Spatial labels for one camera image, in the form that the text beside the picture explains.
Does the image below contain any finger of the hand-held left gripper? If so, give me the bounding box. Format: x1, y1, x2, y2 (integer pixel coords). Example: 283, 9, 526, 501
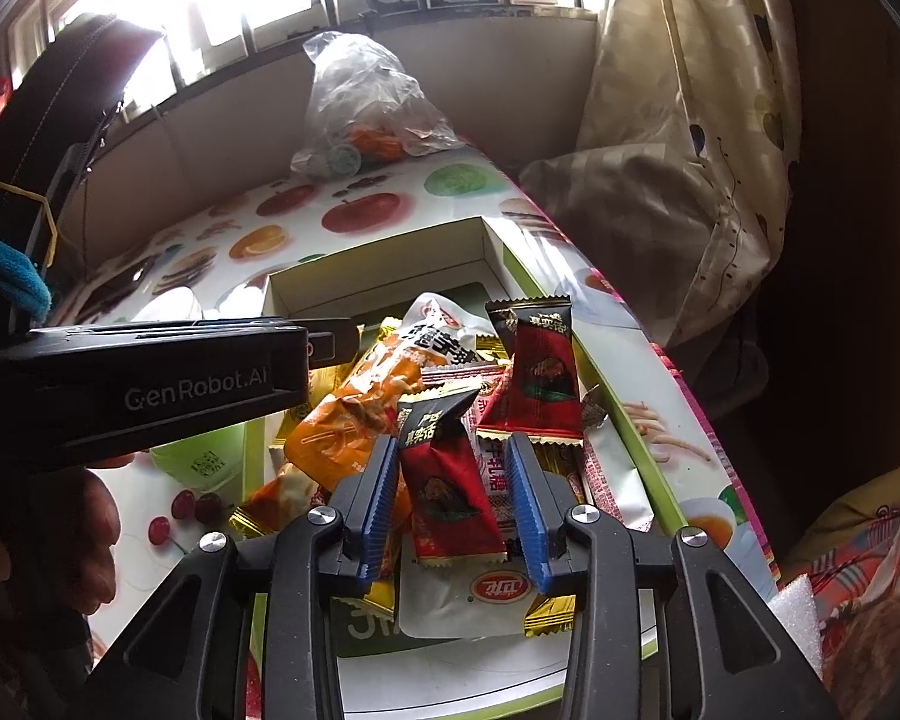
304, 319, 362, 362

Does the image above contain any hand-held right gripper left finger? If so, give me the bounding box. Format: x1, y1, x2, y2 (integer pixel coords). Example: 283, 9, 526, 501
82, 435, 400, 720

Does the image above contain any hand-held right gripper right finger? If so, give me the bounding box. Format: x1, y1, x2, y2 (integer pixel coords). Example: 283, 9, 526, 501
504, 433, 830, 720

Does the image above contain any red snack packet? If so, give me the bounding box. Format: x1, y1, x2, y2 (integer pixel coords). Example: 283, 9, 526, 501
397, 382, 507, 567
476, 298, 584, 443

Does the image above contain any green cardboard box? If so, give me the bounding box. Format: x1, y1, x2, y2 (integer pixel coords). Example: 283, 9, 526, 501
244, 216, 687, 717

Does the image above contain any person's left hand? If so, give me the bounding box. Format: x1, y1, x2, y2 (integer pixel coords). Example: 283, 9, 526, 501
67, 452, 137, 620

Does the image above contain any green glass jar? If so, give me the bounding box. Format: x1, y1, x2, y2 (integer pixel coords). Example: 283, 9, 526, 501
150, 420, 248, 497

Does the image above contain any fruit print tablecloth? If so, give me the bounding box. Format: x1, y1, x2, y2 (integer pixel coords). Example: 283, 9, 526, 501
45, 146, 781, 720

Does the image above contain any blue cloth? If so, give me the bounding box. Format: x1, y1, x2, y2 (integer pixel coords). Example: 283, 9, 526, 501
0, 223, 52, 320

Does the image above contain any yellow rubber band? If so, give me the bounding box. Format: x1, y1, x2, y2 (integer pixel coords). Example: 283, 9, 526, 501
0, 180, 57, 267

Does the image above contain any clear plastic bag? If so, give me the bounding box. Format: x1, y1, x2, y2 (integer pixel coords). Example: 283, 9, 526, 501
291, 31, 462, 179

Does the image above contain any white foam sheet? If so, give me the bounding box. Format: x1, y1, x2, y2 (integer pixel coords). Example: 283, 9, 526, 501
767, 572, 826, 680

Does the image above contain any patterned blanket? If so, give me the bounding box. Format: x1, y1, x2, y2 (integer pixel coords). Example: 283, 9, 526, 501
784, 480, 900, 698

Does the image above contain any cream patterned curtain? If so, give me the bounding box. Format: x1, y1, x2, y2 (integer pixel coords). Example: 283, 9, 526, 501
521, 0, 803, 361

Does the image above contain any dark wooden cabinet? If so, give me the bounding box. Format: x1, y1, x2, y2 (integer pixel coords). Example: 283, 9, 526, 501
757, 0, 900, 503

